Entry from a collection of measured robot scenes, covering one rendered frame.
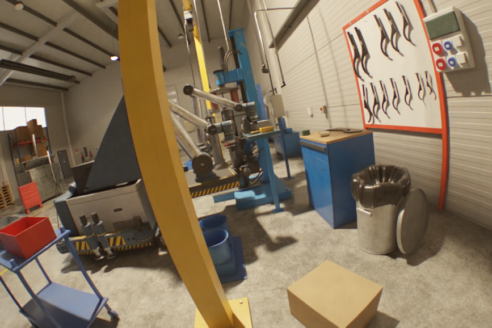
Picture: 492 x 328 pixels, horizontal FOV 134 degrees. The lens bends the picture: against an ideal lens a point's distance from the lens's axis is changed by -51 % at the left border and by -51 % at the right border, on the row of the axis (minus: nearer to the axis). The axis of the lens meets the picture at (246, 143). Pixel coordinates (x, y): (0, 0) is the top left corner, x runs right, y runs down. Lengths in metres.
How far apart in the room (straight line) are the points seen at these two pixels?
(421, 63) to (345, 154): 1.28
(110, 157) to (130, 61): 1.70
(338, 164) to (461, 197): 1.42
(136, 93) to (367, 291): 1.51
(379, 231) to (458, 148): 1.16
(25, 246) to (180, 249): 0.96
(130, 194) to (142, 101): 1.69
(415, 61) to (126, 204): 3.51
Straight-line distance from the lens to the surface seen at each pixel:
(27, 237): 1.48
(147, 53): 0.98
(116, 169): 2.56
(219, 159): 4.83
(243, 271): 1.96
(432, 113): 2.43
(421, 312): 1.62
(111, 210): 2.66
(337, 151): 2.04
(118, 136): 2.50
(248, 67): 3.56
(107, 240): 2.64
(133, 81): 0.97
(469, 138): 2.29
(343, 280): 1.36
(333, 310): 1.22
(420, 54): 2.45
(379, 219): 1.74
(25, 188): 8.39
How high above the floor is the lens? 1.30
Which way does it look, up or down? 7 degrees down
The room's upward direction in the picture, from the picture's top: 12 degrees counter-clockwise
